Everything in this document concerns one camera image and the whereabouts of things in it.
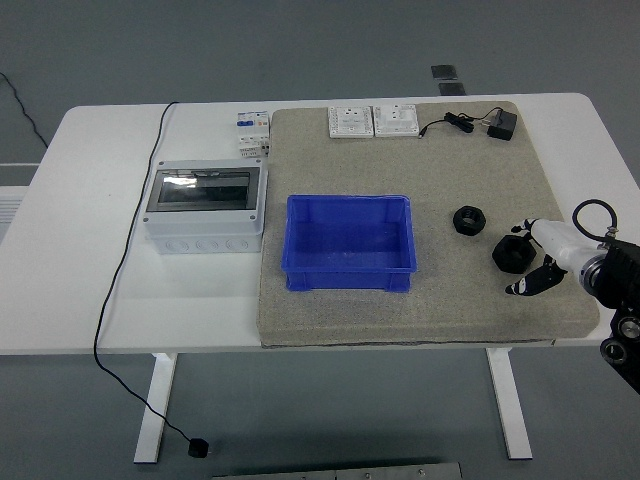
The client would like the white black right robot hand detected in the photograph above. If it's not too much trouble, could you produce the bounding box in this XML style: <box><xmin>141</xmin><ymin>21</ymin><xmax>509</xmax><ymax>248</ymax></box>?
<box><xmin>504</xmin><ymin>216</ymin><xmax>610</xmax><ymax>298</ymax></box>

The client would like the large black hex nut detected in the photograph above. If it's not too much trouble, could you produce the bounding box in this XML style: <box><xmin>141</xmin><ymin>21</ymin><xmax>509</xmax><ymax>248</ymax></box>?
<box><xmin>491</xmin><ymin>234</ymin><xmax>538</xmax><ymax>274</ymax></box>

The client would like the small black hex nut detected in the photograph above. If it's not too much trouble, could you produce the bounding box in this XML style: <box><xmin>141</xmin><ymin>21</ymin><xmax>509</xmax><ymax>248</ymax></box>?
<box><xmin>452</xmin><ymin>205</ymin><xmax>488</xmax><ymax>235</ymax></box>

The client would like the blue plastic box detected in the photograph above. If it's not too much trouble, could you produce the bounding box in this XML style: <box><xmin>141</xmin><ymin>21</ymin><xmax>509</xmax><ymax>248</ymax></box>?
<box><xmin>280</xmin><ymin>193</ymin><xmax>418</xmax><ymax>294</ymax></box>

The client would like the grey distribution box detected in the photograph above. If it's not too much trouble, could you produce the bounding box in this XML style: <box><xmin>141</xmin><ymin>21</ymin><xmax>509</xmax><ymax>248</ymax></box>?
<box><xmin>142</xmin><ymin>158</ymin><xmax>270</xmax><ymax>256</ymax></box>

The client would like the white table leg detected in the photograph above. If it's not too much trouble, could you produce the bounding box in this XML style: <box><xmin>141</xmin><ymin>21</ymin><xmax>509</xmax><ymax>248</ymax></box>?
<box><xmin>485</xmin><ymin>348</ymin><xmax>533</xmax><ymax>461</ymax></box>
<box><xmin>132</xmin><ymin>352</ymin><xmax>179</xmax><ymax>465</ymax></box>

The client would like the grey-brown mat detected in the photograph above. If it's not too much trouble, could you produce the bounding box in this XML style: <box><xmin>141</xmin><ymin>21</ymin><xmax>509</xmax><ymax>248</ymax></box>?
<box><xmin>255</xmin><ymin>101</ymin><xmax>601</xmax><ymax>350</ymax></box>

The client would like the grey metal plate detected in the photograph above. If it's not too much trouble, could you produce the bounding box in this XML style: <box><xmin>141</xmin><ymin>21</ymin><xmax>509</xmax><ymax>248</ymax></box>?
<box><xmin>209</xmin><ymin>461</ymin><xmax>464</xmax><ymax>480</ymax></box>

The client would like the white circuit breaker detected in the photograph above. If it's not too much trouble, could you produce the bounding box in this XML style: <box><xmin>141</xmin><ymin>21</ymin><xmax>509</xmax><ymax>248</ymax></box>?
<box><xmin>233</xmin><ymin>110</ymin><xmax>272</xmax><ymax>159</ymax></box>

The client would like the white vent panel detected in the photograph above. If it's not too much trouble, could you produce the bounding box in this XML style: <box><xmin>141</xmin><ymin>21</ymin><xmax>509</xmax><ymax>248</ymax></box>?
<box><xmin>0</xmin><ymin>162</ymin><xmax>41</xmax><ymax>241</ymax></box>

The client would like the black power adapter with cord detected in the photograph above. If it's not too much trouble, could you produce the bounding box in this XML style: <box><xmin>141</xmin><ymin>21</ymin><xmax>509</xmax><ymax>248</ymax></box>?
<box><xmin>417</xmin><ymin>107</ymin><xmax>519</xmax><ymax>143</ymax></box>

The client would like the white wall socket panel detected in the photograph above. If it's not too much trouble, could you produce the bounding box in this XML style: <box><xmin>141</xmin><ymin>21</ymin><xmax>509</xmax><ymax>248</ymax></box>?
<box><xmin>372</xmin><ymin>103</ymin><xmax>421</xmax><ymax>138</ymax></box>
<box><xmin>327</xmin><ymin>105</ymin><xmax>376</xmax><ymax>139</ymax></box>

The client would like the long black cable with plug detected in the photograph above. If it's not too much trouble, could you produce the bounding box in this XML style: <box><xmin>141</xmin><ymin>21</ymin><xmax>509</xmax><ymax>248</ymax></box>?
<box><xmin>92</xmin><ymin>101</ymin><xmax>212</xmax><ymax>459</ymax></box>

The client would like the thin black floor cable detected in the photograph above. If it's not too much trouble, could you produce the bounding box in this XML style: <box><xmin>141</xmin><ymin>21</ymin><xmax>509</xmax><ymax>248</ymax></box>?
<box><xmin>0</xmin><ymin>72</ymin><xmax>50</xmax><ymax>150</ymax></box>

